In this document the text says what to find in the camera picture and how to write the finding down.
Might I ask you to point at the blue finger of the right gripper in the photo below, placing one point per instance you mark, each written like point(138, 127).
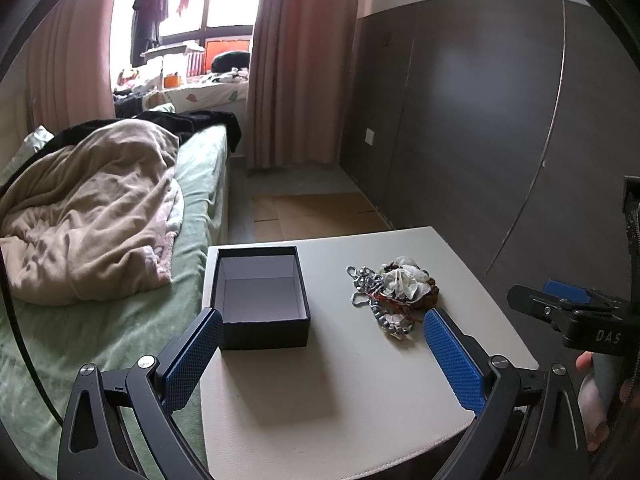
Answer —
point(571, 293)

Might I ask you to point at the person's right hand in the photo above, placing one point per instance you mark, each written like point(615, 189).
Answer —
point(595, 397)

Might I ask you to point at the green bed sheet mattress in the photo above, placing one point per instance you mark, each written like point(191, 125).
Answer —
point(114, 334)

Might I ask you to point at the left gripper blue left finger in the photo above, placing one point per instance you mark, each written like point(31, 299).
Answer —
point(183, 361)

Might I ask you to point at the white mother-of-pearl butterfly brooch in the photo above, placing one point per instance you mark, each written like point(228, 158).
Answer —
point(405, 284)

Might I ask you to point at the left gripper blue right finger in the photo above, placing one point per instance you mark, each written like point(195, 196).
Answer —
point(461, 358)

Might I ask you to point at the hanging dark clothes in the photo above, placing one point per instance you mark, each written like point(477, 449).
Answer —
point(145, 29)

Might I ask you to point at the orange box by window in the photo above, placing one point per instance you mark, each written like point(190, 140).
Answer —
point(221, 55)

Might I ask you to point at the pink right curtain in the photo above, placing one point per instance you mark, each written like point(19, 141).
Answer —
point(299, 73)

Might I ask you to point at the flattened cardboard on floor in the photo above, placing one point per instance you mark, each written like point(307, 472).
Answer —
point(301, 217)

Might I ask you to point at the beige blanket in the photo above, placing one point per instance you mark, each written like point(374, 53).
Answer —
point(95, 220)

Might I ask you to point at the pink curtain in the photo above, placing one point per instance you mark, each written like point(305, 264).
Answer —
point(299, 73)
point(68, 78)

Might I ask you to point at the black clothing on bed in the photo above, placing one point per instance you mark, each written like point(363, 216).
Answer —
point(186, 124)

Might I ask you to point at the floral patterned bedding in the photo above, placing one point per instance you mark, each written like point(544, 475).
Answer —
point(197, 96)

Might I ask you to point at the pink left curtain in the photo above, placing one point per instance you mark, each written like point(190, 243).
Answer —
point(68, 78)

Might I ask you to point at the white wall socket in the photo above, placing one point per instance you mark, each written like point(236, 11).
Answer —
point(369, 137)

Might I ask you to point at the black open jewelry box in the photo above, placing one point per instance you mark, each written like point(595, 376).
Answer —
point(261, 296)

